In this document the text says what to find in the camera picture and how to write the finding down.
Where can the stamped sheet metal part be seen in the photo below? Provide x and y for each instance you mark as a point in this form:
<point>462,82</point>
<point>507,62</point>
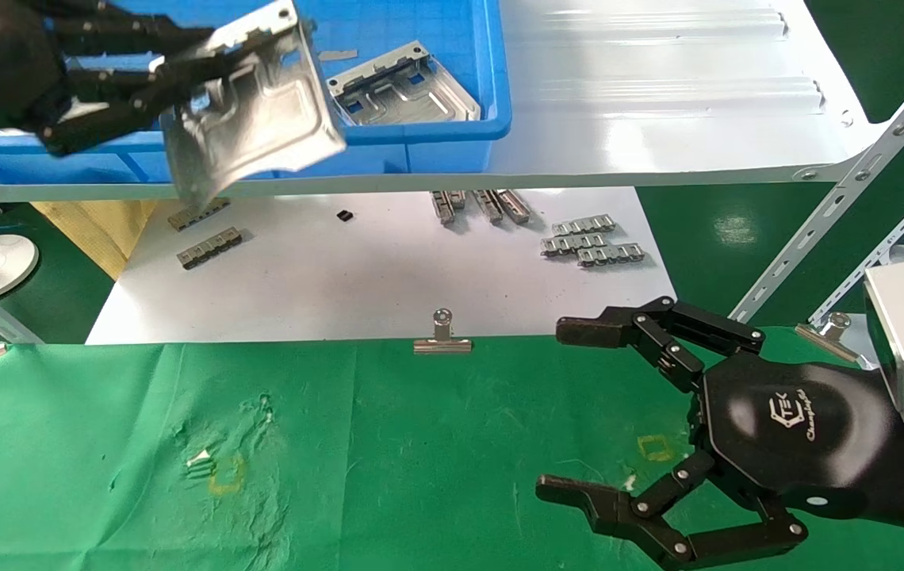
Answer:
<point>408,99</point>
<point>262,127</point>

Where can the small white scrap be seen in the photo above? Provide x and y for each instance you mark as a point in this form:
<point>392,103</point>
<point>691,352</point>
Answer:
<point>198,457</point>

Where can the white metal shelf plate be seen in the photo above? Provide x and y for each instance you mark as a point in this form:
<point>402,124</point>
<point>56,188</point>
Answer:
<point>658,119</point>

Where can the grey connector strip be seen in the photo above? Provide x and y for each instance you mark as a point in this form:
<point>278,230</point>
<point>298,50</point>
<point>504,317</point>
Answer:
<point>200,216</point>
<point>210,247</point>

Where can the grey tape piece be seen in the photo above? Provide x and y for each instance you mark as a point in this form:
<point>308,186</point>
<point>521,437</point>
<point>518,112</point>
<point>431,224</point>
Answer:
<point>338,55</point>

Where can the green cloth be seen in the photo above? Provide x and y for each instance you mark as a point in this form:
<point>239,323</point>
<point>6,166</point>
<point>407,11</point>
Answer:
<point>420,460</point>

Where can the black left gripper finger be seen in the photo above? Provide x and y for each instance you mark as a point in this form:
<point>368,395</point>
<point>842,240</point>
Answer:
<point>127,36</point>
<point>115,111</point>

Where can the white slotted angle rail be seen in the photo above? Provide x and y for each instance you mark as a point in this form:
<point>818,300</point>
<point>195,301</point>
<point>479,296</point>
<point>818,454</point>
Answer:
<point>896,242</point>
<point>856,181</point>

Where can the short metal hinge strip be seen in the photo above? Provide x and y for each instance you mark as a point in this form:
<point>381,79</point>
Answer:
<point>514,206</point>
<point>443,208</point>
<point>458,199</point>
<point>489,206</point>

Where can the blue plastic bin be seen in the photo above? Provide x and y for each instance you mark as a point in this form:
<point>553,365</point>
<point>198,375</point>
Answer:
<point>436,151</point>

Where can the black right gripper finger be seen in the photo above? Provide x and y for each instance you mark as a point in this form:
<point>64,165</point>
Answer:
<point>610,511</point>
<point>603,329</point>

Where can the yellow woven bag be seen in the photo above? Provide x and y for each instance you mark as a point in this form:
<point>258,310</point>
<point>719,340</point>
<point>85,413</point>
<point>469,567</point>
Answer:
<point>95,230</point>

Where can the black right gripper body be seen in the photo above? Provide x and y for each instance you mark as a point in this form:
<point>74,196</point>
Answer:
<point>785,428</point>

